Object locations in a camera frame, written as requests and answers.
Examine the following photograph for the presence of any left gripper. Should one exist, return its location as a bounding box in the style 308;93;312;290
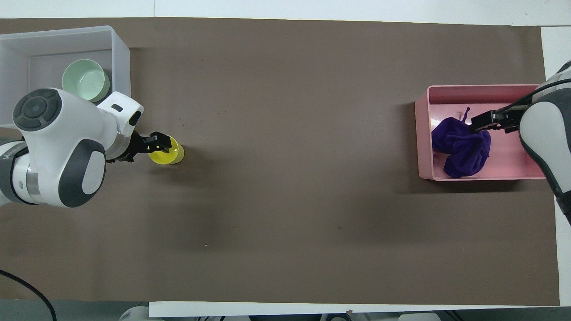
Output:
119;132;149;164

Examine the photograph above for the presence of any black cable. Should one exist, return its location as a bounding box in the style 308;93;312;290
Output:
492;79;571;118
0;269;58;321

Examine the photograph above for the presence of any light green bowl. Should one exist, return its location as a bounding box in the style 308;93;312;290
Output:
62;59;111;103

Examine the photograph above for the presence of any translucent white plastic box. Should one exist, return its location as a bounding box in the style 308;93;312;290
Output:
0;25;132;130

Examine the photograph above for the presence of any purple cloth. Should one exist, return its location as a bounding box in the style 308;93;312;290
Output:
431;107;492;179

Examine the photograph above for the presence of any yellow cup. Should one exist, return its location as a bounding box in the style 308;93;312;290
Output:
148;136;185;165

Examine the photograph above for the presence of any pink plastic box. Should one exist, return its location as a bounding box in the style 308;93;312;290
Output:
414;84;548;181

